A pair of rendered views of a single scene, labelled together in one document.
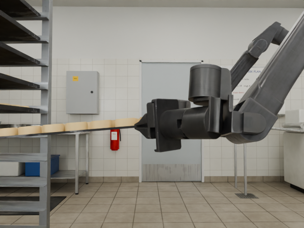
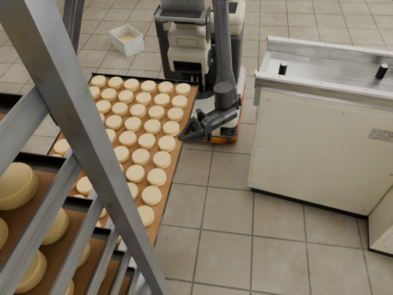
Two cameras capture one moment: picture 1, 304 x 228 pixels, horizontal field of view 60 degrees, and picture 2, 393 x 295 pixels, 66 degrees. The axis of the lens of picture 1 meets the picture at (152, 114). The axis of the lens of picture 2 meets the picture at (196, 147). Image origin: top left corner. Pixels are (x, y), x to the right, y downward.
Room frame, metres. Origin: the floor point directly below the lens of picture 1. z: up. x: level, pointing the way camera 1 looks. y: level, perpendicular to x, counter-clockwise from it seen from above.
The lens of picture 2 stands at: (0.40, 0.62, 1.67)
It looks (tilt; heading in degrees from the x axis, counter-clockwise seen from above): 50 degrees down; 283
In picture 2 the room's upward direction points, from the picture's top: 4 degrees counter-clockwise
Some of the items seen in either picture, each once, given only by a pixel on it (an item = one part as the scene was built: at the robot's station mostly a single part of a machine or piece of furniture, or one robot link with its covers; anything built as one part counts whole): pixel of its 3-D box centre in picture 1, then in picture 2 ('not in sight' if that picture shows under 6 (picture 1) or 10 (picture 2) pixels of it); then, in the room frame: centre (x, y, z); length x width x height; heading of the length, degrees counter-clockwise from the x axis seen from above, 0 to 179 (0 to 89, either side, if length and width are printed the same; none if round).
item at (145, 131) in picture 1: (150, 121); (190, 130); (0.56, 0.00, 1.00); 0.09 x 0.07 x 0.07; 43
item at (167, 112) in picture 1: (176, 124); (210, 122); (0.50, -0.05, 1.00); 0.07 x 0.07 x 0.10; 43
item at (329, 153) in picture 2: not in sight; (323, 139); (-0.03, -0.53, 0.45); 0.70 x 0.34 x 0.90; 171
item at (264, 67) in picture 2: not in sight; (262, 78); (0.33, -0.59, 0.77); 0.24 x 0.04 x 0.14; 81
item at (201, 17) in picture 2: not in sight; (183, 19); (0.74, -0.81, 0.93); 0.28 x 0.16 x 0.22; 178
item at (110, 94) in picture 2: not in sight; (109, 95); (0.86, -0.12, 1.01); 0.05 x 0.05 x 0.02
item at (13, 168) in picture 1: (13, 164); not in sight; (4.03, 2.11, 0.36); 0.46 x 0.38 x 0.26; 1
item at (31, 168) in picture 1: (43, 164); not in sight; (4.04, 1.66, 0.36); 0.46 x 0.38 x 0.26; 3
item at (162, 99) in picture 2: not in sight; (162, 100); (0.67, -0.11, 1.01); 0.05 x 0.05 x 0.02
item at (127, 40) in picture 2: not in sight; (127, 40); (1.62, -1.99, 0.08); 0.30 x 0.22 x 0.16; 138
